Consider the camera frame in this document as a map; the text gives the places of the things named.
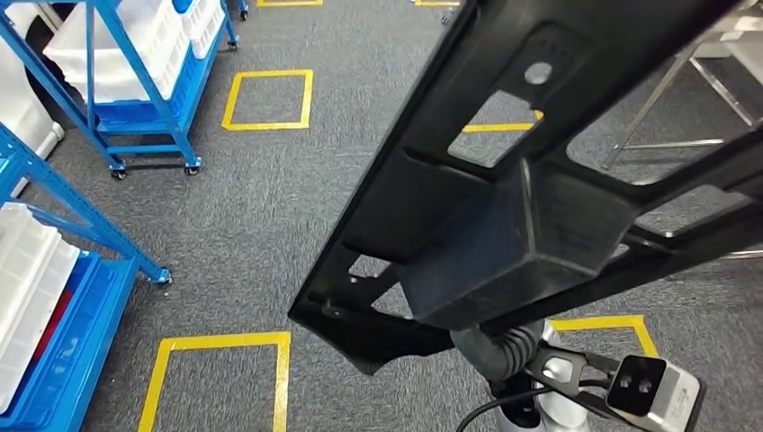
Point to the stainless steel side table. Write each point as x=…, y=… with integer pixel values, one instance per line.
x=673, y=144

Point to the blue metal shelf rack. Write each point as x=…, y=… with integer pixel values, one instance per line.
x=71, y=200

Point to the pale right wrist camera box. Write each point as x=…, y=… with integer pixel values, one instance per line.
x=661, y=396

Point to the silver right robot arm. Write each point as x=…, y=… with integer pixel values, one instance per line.
x=512, y=352

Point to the white plastic bin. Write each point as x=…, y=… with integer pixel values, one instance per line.
x=202, y=24
x=119, y=54
x=30, y=280

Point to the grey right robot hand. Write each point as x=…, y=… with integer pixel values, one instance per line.
x=468, y=352

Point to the black plastic car part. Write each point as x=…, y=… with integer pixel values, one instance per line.
x=507, y=238

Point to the blue wheeled shelf rack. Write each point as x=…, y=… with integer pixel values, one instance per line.
x=149, y=150

